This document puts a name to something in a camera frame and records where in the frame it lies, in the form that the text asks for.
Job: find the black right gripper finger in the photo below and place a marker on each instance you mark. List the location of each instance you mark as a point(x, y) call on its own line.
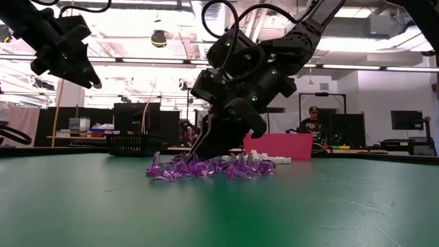
point(205, 133)
point(223, 140)

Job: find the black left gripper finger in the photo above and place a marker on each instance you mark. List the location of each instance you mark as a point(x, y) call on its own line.
point(73, 72)
point(89, 68)

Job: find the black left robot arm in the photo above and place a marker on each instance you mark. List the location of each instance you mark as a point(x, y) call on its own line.
point(20, 17)

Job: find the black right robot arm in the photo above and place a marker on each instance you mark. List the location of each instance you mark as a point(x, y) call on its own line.
point(302, 37)

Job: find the white ghost figure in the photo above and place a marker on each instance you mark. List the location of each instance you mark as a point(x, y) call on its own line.
point(254, 152)
point(287, 160)
point(225, 158)
point(278, 160)
point(264, 156)

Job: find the yellow vertical pole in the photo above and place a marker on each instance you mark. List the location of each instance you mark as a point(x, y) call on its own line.
point(56, 113)

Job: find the clear storage box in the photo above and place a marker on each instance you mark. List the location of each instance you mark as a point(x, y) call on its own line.
point(79, 123)

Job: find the black partition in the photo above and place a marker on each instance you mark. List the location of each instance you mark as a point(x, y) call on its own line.
point(48, 120)

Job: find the pink plastic bin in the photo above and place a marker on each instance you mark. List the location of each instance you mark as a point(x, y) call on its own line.
point(284, 145)

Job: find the person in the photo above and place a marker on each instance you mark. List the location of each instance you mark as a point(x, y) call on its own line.
point(310, 126)

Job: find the blue storage box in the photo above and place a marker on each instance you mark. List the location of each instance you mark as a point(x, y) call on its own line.
point(99, 130)

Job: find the ceiling light strip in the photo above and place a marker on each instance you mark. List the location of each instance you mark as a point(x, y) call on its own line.
point(350, 67)
point(411, 69)
point(152, 60)

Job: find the wooden shelf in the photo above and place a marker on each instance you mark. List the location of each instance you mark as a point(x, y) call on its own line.
point(75, 137)

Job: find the tall black cabinet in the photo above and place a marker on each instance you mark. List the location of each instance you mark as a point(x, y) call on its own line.
point(135, 116)

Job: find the black slotted plastic basket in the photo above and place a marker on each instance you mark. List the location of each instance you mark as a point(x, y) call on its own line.
point(133, 145)

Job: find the black ceiling spotlight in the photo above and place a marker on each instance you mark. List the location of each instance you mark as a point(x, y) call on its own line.
point(158, 38)

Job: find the pink curtain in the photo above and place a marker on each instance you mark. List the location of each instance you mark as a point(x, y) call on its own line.
point(20, 127)

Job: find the black cabinet green lights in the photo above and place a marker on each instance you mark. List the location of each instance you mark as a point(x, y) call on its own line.
point(348, 130)

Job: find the black monitor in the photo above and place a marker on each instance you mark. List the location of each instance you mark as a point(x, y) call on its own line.
point(406, 120)

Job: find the dark desk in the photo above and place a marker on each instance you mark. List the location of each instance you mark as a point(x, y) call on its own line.
point(408, 142)

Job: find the black table frame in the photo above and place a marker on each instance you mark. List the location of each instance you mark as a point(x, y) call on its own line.
point(51, 151)

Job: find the silver ventilation duct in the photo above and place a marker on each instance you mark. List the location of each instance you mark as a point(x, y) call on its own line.
point(214, 20)

